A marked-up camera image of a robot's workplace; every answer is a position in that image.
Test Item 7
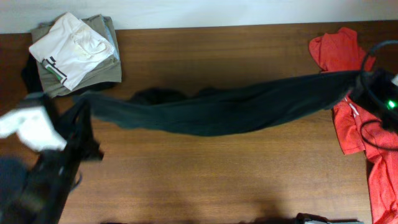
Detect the dark green t-shirt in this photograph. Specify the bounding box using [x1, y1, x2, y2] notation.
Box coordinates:
[73, 71, 359, 136]

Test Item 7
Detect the red t-shirt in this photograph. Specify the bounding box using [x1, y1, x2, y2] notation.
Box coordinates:
[308, 27, 397, 224]

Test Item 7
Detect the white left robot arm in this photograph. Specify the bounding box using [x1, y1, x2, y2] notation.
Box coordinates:
[1, 92, 104, 224]

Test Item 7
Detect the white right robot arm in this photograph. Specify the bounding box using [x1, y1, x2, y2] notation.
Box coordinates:
[349, 68, 397, 133]

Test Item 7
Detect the light blue folded garment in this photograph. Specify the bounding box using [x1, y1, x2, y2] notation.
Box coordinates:
[102, 17, 120, 60]

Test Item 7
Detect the white folded t-shirt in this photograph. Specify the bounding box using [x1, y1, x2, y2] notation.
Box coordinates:
[29, 12, 116, 90]

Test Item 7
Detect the black folded garment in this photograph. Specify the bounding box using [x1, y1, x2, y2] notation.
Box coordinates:
[21, 54, 43, 93]

